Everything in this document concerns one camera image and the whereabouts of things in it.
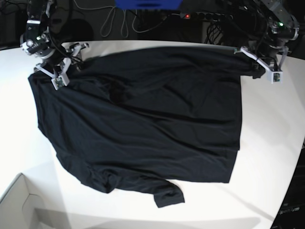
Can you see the white power strip red switch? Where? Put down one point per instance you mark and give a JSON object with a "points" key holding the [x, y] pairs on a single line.
{"points": [[203, 16]]}

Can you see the white cardboard box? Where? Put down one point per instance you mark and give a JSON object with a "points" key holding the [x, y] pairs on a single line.
{"points": [[20, 209]]}

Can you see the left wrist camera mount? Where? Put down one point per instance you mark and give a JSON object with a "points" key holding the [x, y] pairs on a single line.
{"points": [[273, 71]]}

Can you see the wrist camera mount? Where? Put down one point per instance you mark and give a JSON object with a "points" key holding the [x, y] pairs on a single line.
{"points": [[273, 71], [58, 75]]}

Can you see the black t-shirt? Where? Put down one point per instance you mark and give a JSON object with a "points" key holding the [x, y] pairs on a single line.
{"points": [[137, 120]]}

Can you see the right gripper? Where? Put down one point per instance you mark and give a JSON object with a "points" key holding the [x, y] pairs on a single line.
{"points": [[52, 57]]}

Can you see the blue box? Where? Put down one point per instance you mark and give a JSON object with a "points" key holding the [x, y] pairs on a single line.
{"points": [[148, 4]]}

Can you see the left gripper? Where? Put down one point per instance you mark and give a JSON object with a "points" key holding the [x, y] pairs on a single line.
{"points": [[266, 52]]}

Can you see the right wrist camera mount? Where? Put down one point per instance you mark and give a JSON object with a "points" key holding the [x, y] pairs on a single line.
{"points": [[58, 75]]}

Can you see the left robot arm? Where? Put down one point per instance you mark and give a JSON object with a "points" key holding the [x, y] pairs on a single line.
{"points": [[267, 27]]}

